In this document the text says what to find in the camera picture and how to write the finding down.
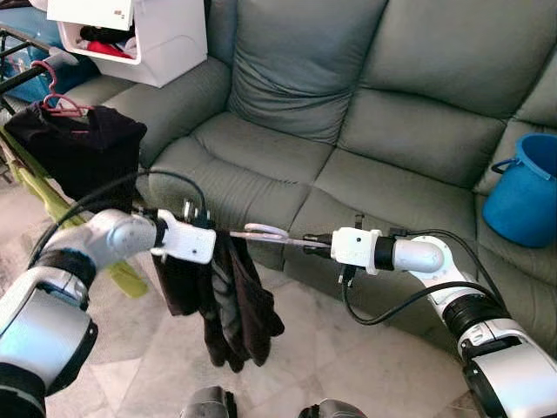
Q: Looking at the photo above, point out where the pink plastic hanger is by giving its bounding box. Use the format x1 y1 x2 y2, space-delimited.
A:
228 223 332 249

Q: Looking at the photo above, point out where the black fleece garment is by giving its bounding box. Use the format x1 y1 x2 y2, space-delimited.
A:
150 228 286 374

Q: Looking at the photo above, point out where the dark green leather sofa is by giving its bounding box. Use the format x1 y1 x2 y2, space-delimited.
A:
61 0 557 358

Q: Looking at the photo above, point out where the grey robot right leg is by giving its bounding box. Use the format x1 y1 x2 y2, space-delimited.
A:
299 399 371 418

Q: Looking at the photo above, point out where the grey robot leg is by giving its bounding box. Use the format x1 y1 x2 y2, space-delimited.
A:
299 399 371 418
178 385 236 418

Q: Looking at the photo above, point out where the grey robot left leg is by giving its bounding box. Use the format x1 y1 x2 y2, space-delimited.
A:
178 385 236 418

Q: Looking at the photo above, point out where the green garment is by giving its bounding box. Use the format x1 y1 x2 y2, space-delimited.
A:
0 131 149 299

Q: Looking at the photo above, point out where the blue plastic bucket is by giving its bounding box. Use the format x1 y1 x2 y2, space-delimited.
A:
481 132 557 249

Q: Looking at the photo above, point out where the black hanging garment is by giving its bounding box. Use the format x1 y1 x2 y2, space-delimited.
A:
3 100 149 214

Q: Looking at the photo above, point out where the white storage box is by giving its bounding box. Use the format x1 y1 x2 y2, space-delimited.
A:
45 0 210 88

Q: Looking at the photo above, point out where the red cloth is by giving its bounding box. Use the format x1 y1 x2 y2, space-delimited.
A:
83 39 136 60

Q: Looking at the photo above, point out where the blue bag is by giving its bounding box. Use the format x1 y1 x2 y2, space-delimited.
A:
0 4 97 105

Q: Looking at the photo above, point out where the black metal drying rack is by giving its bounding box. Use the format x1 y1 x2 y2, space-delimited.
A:
0 26 79 97

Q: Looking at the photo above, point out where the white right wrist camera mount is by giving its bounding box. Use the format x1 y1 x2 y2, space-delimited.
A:
331 226 381 275

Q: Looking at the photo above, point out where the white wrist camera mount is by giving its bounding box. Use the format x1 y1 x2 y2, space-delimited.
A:
159 213 218 265
331 226 381 275

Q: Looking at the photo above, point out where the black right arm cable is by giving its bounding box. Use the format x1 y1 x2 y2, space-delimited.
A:
341 228 493 327

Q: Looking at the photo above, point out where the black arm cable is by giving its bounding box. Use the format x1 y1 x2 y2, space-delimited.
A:
30 170 210 266
341 228 493 327

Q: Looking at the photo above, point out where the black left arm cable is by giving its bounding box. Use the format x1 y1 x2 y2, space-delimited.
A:
30 170 210 266

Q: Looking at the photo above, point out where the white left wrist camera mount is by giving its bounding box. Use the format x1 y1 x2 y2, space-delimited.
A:
159 213 218 265

